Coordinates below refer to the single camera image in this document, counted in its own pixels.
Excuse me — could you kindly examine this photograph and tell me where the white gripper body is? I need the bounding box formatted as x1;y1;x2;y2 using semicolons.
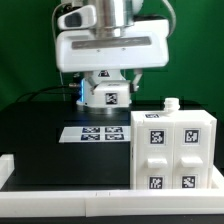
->
56;3;169;72

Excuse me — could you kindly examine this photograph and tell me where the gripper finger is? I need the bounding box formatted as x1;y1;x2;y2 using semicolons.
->
132;69;143;92
84;72;97;91

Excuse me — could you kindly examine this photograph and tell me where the white box part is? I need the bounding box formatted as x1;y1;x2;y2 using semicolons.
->
88;80;130;108

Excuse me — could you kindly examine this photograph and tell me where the white cabinet body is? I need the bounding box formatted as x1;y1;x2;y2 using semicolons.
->
130;98;217;190

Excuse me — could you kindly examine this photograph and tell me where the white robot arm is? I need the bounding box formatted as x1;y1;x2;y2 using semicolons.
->
55;0;176;114

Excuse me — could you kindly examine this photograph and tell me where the white flat tag plate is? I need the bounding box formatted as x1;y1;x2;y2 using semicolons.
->
59;126;130;143

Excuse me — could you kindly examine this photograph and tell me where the black cable bundle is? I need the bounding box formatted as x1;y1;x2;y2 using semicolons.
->
14;83;83;103

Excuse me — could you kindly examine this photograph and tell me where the white cable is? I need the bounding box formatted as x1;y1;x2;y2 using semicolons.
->
51;2;68;101

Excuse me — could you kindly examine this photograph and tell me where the white U-shaped frame fence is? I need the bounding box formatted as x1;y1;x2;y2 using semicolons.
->
0;154;224;218

